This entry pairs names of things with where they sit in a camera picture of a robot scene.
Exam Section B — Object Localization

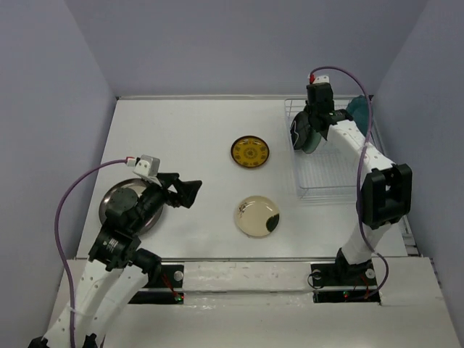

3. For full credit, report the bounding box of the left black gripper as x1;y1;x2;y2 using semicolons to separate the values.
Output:
133;172;203;232

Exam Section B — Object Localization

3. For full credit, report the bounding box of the black plate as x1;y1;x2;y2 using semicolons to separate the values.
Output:
290;111;309;151

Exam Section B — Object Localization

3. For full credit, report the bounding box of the light blue floral plate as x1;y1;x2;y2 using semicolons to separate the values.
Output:
302;125;322;154

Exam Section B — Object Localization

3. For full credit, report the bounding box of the teal scalloped plate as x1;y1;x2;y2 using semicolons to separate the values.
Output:
346;95;370;136

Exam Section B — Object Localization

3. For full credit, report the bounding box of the yellow patterned plate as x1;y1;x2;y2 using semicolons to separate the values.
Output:
230;136;270;169

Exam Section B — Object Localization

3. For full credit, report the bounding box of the beige ink-painted plate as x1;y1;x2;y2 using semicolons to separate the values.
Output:
233;196;281;238

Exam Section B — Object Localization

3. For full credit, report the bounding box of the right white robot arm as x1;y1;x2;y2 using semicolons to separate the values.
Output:
306;82;413;286

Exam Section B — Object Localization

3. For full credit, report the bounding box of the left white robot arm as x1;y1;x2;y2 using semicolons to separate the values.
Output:
29;173;202;347

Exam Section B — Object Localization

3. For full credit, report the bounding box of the silver rimmed plate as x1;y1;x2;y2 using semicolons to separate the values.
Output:
99;178;164;236

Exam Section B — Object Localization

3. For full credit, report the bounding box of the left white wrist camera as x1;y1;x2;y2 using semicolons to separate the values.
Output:
125;154;160;180

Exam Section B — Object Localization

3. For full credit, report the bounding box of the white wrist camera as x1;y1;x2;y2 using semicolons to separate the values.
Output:
125;154;160;180
308;73;330;85

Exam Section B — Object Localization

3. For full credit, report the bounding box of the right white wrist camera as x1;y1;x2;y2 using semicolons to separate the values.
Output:
308;73;330;85

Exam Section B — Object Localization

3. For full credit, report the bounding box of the white wire dish rack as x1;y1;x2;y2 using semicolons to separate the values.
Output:
283;97;385;199

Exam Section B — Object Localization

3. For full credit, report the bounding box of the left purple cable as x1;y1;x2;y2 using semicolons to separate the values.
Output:
54;158;136;348

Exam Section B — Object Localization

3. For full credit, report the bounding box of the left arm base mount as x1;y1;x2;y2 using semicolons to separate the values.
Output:
129;263;184;305

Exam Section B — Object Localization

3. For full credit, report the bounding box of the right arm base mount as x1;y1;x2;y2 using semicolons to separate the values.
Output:
307;262;381;304

